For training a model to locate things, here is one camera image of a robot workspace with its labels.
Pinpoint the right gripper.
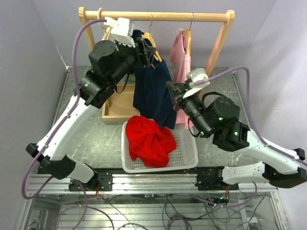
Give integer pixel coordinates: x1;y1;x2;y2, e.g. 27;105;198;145
166;80;213;136

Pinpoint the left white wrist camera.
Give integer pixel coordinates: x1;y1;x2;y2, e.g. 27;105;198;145
104;17;136;48

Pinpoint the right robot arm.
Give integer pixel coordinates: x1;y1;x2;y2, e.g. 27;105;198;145
166;81;307;190

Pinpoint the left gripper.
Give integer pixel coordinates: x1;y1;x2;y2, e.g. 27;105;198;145
109;37;158;87

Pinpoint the pink t shirt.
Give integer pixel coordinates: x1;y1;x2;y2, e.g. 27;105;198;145
169;27;192;125

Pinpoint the wooden hanger with pink shirt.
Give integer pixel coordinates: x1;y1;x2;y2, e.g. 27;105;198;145
182;12;194;56

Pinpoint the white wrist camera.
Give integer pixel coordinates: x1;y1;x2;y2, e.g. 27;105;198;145
183;68;210;99
104;17;136;48

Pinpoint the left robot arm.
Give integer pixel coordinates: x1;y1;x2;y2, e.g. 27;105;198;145
26;38;156;190

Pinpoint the light wooden hanger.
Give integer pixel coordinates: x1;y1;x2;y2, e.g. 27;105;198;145
97;8;111;40

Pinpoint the white plastic basket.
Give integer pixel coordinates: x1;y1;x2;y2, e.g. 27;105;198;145
121;122;198;174

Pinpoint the wooden clothes rack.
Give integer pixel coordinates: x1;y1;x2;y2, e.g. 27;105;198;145
78;7;235;125

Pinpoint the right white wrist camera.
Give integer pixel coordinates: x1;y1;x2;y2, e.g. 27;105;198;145
183;68;210;99

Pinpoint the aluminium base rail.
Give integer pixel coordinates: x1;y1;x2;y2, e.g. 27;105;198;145
26;174;277;195

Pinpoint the floor cable bundle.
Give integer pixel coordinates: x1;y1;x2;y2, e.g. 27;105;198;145
55;191;264;230

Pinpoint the navy blue t shirt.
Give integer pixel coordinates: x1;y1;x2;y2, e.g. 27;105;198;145
131;29;177;130

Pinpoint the red t shirt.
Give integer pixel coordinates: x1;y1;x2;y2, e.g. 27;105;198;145
125;116;177;168

